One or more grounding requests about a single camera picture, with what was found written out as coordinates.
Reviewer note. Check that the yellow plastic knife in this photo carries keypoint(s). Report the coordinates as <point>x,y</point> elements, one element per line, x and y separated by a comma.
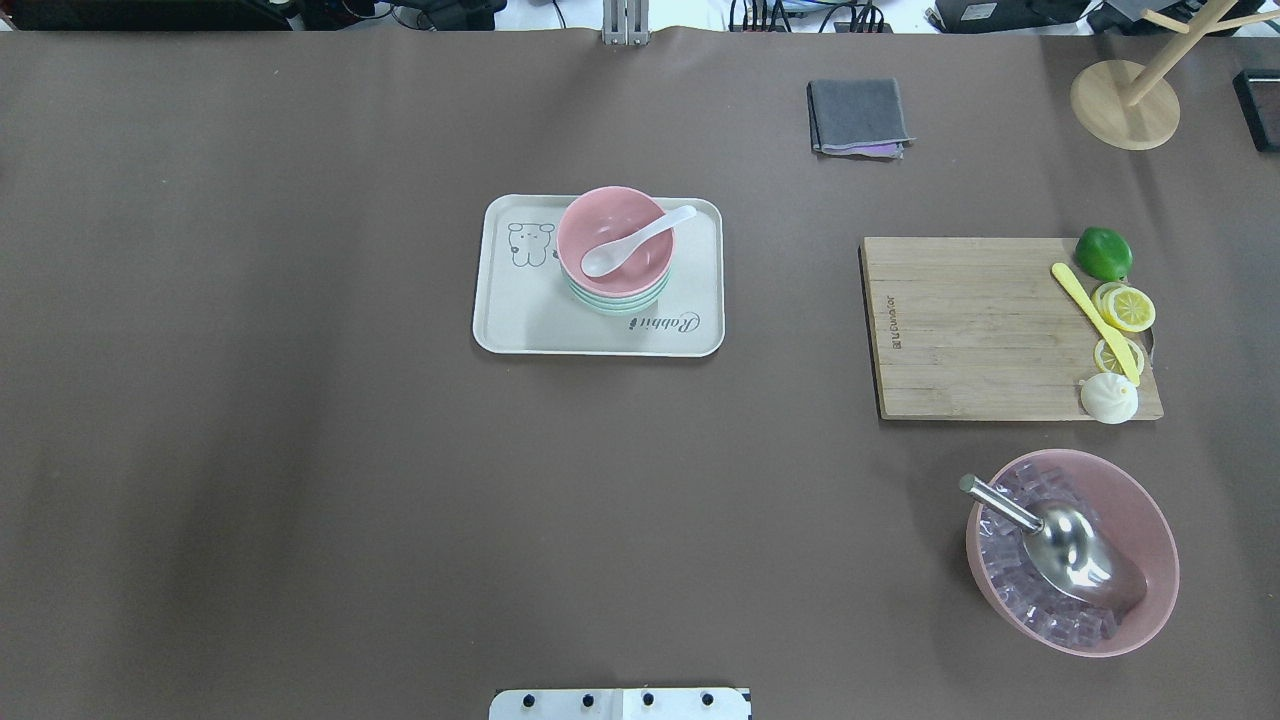
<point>1113,338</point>

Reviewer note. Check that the small pink bowl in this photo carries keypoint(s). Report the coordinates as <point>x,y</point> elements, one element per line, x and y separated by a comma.
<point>608,214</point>

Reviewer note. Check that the white ceramic spoon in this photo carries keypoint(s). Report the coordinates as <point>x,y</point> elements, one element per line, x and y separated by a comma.
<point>603,259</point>

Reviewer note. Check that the wooden mug tree stand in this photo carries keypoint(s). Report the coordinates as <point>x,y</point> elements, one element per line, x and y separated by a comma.
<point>1131,106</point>

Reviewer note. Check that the white steamed bun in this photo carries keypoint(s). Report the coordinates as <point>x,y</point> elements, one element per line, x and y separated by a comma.
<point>1109,398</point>

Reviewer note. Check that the large pink ice bowl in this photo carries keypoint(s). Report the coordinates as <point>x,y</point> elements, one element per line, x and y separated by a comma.
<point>1125,514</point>

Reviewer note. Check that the green lime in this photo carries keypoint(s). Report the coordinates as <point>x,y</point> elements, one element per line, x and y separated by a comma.
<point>1104,254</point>

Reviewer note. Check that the stacked lemon slices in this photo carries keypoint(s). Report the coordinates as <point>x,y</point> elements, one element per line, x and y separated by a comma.
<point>1124,307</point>

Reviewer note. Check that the bamboo cutting board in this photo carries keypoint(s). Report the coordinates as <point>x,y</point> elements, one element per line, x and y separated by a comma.
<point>975,329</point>

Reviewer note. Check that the steel ice scoop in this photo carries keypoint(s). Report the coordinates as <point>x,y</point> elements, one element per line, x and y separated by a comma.
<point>1065,548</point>

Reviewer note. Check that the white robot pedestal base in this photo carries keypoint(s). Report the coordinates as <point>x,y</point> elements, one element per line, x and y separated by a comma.
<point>623,703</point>

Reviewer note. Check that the green bowl stack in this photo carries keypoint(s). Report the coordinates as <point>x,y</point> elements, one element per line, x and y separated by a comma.
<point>622,305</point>

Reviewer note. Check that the grey folded cloth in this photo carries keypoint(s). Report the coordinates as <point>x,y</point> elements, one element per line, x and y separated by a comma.
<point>857,117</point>

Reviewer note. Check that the lemon slice under knife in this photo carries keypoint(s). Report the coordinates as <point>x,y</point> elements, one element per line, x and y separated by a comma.
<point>1106,360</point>

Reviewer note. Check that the cream rabbit tray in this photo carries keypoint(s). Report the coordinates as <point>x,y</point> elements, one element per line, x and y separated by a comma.
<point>525,305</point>

